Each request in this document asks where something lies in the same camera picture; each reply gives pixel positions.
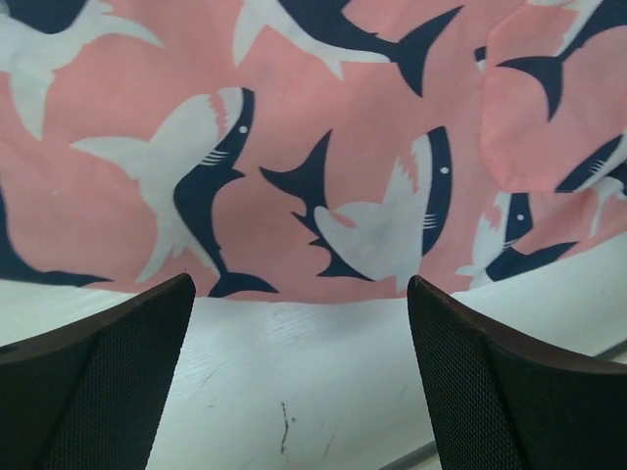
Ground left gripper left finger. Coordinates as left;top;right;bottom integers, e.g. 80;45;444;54
1;274;195;469

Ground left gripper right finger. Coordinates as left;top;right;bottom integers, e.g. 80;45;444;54
407;276;626;469

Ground pink shark print shorts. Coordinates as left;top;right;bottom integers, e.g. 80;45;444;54
1;1;626;304

